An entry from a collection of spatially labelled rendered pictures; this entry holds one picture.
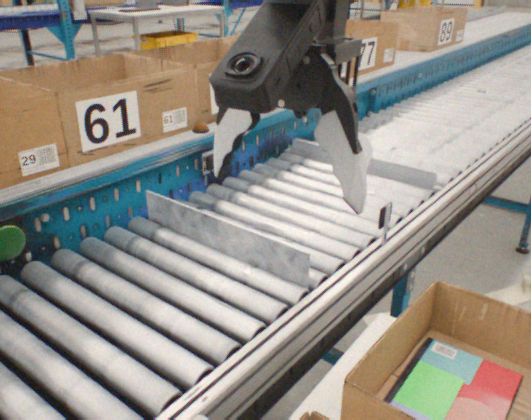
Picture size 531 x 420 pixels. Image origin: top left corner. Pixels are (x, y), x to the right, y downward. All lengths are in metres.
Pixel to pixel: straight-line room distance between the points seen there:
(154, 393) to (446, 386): 0.40
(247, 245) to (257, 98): 0.71
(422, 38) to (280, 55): 2.38
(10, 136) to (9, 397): 0.51
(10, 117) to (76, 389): 0.55
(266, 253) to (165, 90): 0.52
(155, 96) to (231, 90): 0.95
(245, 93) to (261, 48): 0.04
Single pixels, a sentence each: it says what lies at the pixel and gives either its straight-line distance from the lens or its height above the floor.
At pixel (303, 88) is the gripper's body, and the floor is 1.20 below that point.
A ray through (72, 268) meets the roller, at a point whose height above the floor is 0.74.
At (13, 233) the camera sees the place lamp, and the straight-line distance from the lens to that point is 1.09.
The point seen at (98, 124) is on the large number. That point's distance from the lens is 1.23.
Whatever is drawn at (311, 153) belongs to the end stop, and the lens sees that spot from 1.63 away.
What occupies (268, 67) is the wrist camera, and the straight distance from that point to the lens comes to 0.37.
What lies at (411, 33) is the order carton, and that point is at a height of 0.96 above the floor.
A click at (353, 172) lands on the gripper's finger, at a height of 1.14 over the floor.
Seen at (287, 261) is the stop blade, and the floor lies 0.78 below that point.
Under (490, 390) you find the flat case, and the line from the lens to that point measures 0.81.
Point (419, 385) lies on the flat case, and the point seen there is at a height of 0.77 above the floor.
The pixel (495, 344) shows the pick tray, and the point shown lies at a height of 0.78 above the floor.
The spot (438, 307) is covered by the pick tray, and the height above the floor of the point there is 0.80.
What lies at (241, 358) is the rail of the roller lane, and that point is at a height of 0.74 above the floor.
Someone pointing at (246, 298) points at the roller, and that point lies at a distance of 0.95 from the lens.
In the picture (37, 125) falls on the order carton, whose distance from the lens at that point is 1.15.
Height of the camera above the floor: 1.30
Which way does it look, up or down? 26 degrees down
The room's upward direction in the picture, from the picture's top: straight up
